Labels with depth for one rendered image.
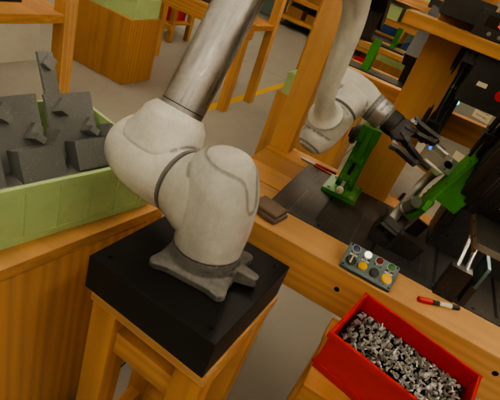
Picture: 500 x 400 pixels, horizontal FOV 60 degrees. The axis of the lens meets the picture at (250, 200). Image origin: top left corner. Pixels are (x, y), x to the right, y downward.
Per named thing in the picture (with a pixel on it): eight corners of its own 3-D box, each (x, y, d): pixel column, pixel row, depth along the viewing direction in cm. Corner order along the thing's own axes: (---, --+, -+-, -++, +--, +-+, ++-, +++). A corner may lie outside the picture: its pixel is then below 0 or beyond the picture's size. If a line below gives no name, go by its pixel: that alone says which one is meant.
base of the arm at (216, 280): (237, 313, 87) (245, 293, 84) (145, 264, 91) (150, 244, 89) (267, 267, 102) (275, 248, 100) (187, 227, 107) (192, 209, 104)
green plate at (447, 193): (440, 227, 127) (499, 178, 116) (418, 208, 128) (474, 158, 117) (442, 212, 136) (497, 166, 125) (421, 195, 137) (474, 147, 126)
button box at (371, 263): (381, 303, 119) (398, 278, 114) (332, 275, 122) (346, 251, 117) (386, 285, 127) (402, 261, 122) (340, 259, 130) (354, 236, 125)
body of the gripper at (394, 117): (382, 122, 128) (406, 143, 127) (399, 103, 130) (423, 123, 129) (374, 132, 135) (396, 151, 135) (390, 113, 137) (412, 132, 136)
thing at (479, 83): (506, 121, 133) (537, 75, 126) (453, 99, 137) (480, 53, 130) (503, 114, 144) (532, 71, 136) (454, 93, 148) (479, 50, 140)
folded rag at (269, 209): (287, 218, 133) (290, 211, 132) (272, 226, 127) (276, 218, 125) (263, 201, 137) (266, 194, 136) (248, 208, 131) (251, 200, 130)
